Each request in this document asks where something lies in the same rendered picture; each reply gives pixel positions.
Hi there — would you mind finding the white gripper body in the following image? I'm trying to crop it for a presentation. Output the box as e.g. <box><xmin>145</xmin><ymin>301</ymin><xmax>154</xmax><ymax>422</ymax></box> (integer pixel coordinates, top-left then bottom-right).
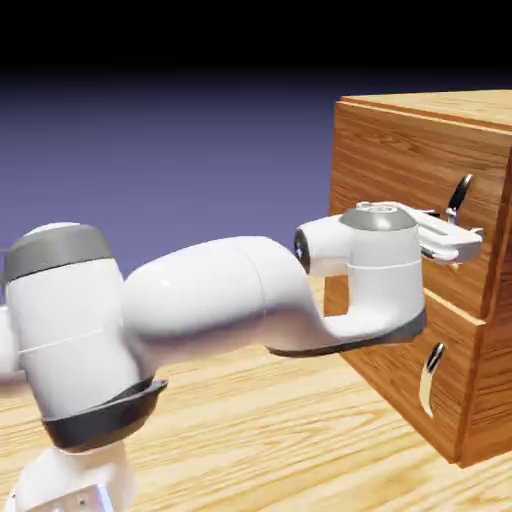
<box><xmin>401</xmin><ymin>204</ymin><xmax>484</xmax><ymax>264</ymax></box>

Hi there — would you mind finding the light wood cabinet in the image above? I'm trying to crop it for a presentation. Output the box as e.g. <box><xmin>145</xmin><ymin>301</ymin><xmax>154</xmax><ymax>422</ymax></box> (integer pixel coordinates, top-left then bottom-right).
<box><xmin>322</xmin><ymin>89</ymin><xmax>512</xmax><ymax>469</ymax></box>

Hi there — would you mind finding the wooden cabinet door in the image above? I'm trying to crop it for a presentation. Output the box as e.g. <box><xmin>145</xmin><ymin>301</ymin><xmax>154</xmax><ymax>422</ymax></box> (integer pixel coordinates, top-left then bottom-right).
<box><xmin>340</xmin><ymin>288</ymin><xmax>486</xmax><ymax>464</ymax></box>
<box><xmin>324</xmin><ymin>100</ymin><xmax>512</xmax><ymax>321</ymax></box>

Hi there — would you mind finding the curved silver handle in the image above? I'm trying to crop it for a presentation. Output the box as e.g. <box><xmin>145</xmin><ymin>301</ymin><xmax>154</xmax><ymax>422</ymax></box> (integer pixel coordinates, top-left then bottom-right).
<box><xmin>444</xmin><ymin>174</ymin><xmax>474</xmax><ymax>226</ymax></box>
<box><xmin>418</xmin><ymin>342</ymin><xmax>447</xmax><ymax>419</ymax></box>

